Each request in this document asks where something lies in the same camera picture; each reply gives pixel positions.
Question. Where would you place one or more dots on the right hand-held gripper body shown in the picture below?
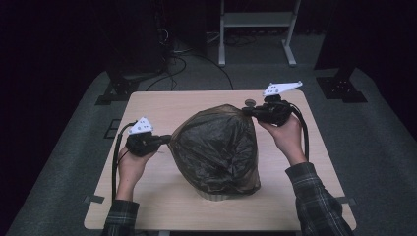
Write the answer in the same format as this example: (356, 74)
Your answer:
(275, 111)

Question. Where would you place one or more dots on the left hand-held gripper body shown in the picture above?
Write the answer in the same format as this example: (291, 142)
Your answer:
(142, 144)

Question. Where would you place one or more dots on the black plastic trash bag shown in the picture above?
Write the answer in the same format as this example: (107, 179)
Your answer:
(216, 150)

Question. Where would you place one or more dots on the person's left hand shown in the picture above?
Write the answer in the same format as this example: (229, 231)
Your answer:
(131, 173)

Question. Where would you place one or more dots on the person's right hand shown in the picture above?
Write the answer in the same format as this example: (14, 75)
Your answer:
(290, 141)

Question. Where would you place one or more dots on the round table grommet hole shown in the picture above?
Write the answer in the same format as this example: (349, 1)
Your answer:
(250, 102)

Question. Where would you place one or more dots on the black floor outlet square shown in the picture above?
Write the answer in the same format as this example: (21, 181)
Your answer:
(113, 128)

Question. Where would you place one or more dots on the black stand base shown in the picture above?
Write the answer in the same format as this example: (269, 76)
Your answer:
(341, 88)
(119, 90)

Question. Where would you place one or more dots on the grey tape strip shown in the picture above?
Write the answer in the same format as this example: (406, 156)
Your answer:
(94, 199)
(345, 200)

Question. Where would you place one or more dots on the dark equipment cabinet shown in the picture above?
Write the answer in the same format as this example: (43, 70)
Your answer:
(137, 36)

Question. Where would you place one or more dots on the white metal stand frame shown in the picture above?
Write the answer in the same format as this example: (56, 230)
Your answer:
(257, 19)

